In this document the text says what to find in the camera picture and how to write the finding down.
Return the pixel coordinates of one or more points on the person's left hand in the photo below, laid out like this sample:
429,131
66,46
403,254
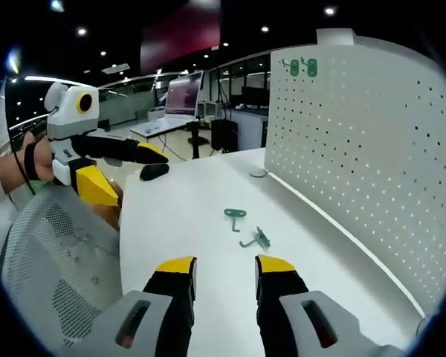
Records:
44,163

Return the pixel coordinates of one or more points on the white desk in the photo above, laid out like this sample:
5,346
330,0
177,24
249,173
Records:
160,128

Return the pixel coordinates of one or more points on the green hook assembly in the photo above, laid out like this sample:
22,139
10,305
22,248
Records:
262,238
311,67
235,212
293,68

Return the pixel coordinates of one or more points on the black computer mouse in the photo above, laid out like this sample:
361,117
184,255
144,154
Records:
154,172

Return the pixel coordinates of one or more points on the white perforated mounting plate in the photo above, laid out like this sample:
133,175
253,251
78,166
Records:
357,148

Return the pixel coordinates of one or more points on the black computer tower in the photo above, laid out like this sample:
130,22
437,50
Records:
224,135

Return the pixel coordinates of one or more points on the ceiling air vent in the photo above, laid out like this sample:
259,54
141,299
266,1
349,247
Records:
116,67

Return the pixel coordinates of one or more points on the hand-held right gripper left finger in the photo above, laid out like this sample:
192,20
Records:
171,308

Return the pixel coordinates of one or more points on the white mesh office chair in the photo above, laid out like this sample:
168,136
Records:
59,260

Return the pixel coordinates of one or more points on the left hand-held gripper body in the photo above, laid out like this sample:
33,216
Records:
67,115

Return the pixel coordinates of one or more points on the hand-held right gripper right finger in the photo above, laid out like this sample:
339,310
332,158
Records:
278,308

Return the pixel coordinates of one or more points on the computer monitor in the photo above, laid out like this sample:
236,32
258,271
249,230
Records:
184,96

